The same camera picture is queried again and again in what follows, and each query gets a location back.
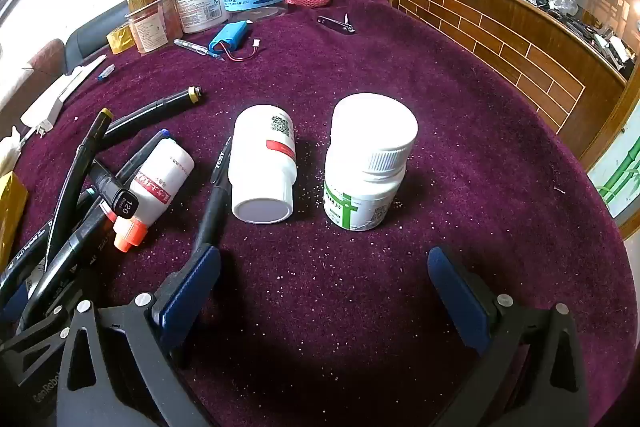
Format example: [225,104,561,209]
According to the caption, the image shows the orange capped white marker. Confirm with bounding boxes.
[113,139,195,253]

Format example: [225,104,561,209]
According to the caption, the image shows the white pill bottle green label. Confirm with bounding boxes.
[323,93,419,232]

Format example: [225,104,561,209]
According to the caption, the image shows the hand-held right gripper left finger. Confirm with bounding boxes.
[56,245,222,427]

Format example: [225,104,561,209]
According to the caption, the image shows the blue battery pack red wire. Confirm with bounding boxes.
[208,20,264,63]

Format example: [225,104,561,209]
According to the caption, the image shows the bamboo print wall panel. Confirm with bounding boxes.
[587,126,640,221]

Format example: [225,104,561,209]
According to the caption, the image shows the slim black pen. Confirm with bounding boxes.
[192,136,234,254]

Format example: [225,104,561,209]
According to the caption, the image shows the brown cushion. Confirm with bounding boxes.
[0,39,67,108]

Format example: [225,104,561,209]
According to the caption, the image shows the gold tape roll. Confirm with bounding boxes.
[106,24,135,56]

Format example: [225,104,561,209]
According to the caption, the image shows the purple velvet tablecloth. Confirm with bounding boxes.
[10,0,626,427]

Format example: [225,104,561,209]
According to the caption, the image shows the clear plastic pen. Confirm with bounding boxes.
[173,38,225,62]

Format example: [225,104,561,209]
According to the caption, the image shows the black folding nail clipper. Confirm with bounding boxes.
[317,13,357,34]

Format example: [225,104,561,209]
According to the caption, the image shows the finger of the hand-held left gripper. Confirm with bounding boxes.
[0,301,77,427]

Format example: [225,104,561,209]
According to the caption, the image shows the clear jar orange contents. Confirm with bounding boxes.
[124,0,174,56]

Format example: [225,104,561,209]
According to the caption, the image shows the long white cardboard box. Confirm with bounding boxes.
[19,54,109,139]

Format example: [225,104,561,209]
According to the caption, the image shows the group of black markers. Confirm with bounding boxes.
[0,86,204,333]

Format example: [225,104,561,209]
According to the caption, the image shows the white plastic jar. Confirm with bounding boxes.
[172,0,229,34]

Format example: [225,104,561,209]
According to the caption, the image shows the gold box white lining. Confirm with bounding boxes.
[0,171,29,269]

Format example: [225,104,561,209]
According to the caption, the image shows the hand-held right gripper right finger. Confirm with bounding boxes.
[426,246,592,427]

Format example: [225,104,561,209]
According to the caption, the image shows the wooden counter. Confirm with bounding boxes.
[370,0,640,164]

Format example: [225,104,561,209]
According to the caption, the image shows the white pill bottle red label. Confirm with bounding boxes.
[228,104,299,225]

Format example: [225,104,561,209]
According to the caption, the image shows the dark grey sofa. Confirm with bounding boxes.
[64,1,132,64]

